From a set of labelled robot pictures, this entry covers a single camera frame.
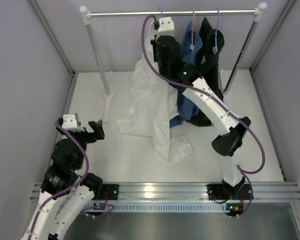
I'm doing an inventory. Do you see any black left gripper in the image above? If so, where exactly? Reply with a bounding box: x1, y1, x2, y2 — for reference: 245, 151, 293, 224
57, 119, 104, 169

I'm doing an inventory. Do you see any white shirt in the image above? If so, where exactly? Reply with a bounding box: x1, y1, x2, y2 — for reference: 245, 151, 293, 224
116, 32, 195, 165

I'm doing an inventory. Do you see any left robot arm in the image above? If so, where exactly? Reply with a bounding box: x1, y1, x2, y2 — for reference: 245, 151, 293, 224
22, 114, 105, 240

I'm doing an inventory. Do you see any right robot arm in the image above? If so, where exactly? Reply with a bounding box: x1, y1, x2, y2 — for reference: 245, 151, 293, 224
150, 35, 251, 201

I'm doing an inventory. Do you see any pink hanger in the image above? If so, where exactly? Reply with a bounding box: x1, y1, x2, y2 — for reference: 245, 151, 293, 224
190, 9, 196, 52

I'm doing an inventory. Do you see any blue checked shirt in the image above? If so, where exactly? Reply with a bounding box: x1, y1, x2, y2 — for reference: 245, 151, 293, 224
169, 21, 203, 128

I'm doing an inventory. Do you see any black shirt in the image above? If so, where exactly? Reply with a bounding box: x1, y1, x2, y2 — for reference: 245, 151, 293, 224
186, 17, 225, 127

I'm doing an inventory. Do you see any light blue hanger with black shirt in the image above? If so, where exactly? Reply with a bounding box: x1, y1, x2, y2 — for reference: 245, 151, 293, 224
212, 8, 221, 55

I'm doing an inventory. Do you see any white clothes rack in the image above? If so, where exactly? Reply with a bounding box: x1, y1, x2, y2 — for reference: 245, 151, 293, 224
79, 2, 268, 122

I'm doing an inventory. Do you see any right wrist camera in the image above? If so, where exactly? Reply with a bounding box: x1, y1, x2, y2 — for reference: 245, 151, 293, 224
153, 17, 175, 40

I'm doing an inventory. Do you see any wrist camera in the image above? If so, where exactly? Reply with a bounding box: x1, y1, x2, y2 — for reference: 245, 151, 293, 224
153, 17, 175, 40
61, 113, 85, 133

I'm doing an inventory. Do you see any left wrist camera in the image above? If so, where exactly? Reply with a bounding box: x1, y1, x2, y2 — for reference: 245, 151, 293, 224
61, 113, 85, 133

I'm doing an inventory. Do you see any aluminium frame post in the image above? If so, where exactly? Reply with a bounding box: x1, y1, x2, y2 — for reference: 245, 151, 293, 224
26, 0, 77, 114
248, 0, 298, 181

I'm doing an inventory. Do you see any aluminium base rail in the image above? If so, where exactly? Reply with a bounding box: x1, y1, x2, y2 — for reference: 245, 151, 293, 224
29, 181, 300, 201

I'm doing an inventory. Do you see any perforated cable duct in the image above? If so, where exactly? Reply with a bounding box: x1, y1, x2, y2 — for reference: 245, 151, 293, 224
80, 202, 240, 213

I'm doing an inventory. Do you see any right aluminium frame post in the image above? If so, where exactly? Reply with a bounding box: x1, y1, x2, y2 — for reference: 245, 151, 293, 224
248, 0, 298, 181

